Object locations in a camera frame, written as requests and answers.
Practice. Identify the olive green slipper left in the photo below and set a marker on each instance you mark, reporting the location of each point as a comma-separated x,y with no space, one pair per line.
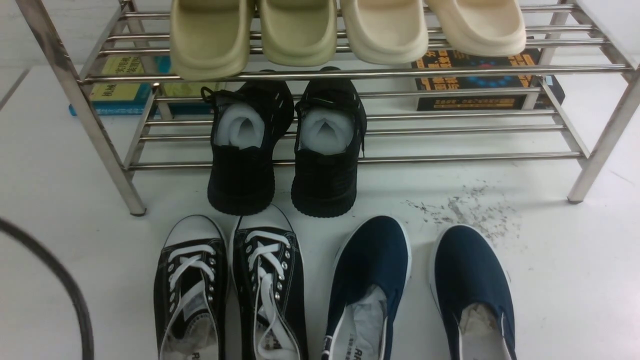
210,39

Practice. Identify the black knit sneaker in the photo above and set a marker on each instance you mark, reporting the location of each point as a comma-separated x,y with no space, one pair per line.
247,124
330,137

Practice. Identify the cream slipper left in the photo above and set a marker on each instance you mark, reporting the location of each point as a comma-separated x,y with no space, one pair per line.
386,32

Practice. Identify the navy slip-on shoe right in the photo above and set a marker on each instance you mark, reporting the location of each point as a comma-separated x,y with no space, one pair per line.
472,293

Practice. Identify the black knit sneaker left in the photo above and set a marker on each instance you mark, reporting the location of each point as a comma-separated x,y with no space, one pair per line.
247,124

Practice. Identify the navy slip-on shoe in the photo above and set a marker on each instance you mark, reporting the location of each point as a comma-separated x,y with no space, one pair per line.
472,293
371,272

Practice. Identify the stainless steel shoe rack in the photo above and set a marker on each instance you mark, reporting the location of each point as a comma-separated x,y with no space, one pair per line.
75,87

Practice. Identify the cream slipper right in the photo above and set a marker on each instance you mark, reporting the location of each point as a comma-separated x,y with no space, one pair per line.
486,28

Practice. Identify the black canvas sneaker white laces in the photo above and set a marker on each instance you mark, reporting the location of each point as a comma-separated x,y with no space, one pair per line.
190,292

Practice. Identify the black canvas sneaker white sole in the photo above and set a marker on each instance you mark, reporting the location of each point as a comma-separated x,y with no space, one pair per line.
267,269

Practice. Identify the black knit sneaker right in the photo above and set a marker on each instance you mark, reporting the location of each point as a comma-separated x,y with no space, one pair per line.
330,137

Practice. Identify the cream slipper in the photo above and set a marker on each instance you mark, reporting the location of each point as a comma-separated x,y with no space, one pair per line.
486,28
386,32

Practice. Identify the olive green slipper right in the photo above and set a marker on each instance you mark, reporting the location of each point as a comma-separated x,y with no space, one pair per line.
298,33

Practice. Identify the navy slip-on shoe left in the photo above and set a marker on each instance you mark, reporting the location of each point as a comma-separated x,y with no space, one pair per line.
371,272

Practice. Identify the yellow and blue book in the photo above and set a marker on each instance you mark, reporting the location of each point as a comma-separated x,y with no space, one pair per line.
129,99

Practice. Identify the olive green slipper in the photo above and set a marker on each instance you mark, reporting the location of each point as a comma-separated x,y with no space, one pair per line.
298,33
210,39

